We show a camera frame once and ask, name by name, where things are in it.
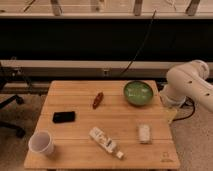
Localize clear plastic bottle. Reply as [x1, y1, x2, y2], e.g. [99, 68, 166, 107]
[89, 127, 124, 160]

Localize black floor cable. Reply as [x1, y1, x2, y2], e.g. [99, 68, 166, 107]
[173, 96, 197, 122]

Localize black smartphone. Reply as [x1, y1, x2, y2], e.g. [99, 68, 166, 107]
[52, 111, 76, 123]

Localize red pepper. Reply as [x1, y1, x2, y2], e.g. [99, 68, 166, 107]
[92, 92, 104, 109]

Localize black hanging cable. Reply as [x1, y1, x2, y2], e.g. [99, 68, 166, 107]
[119, 9, 157, 77]

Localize black office chair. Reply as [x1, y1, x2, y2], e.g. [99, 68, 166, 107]
[0, 63, 26, 138]

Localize green ceramic bowl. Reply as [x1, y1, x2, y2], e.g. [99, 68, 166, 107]
[123, 80, 154, 106]

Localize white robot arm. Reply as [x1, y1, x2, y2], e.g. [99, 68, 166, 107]
[160, 60, 213, 112]

